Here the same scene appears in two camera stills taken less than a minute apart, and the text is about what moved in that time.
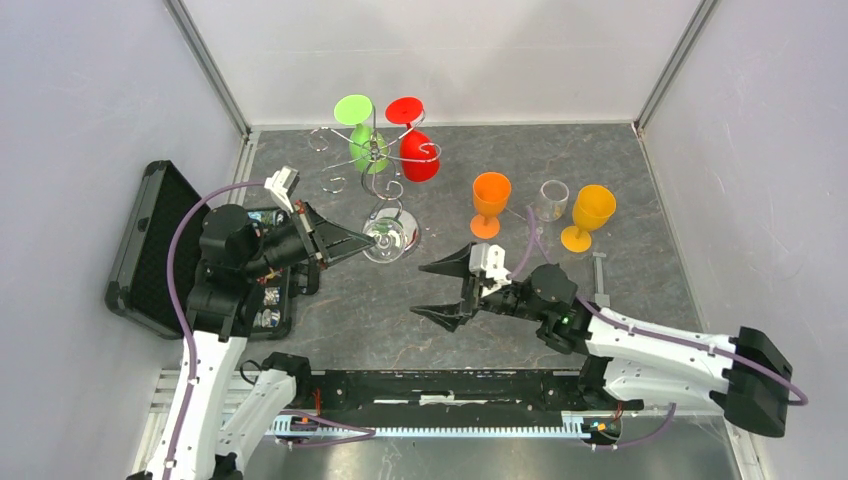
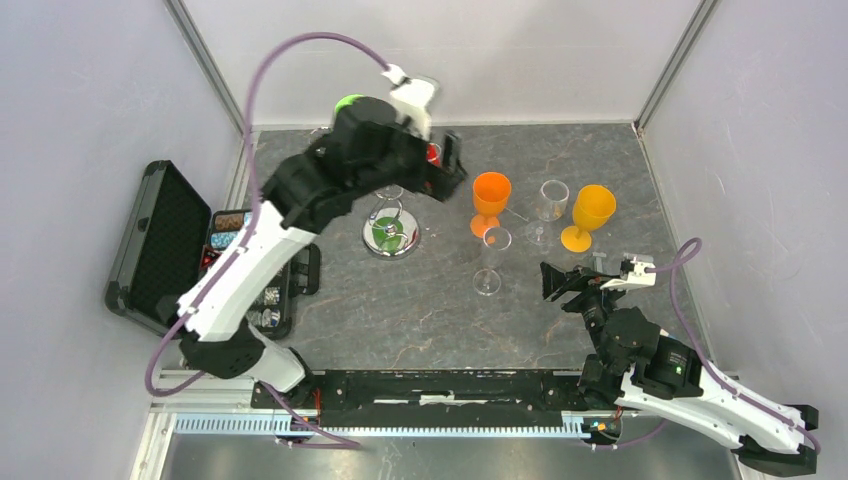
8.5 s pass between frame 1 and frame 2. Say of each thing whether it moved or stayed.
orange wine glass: stayed
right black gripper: moved
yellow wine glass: stayed
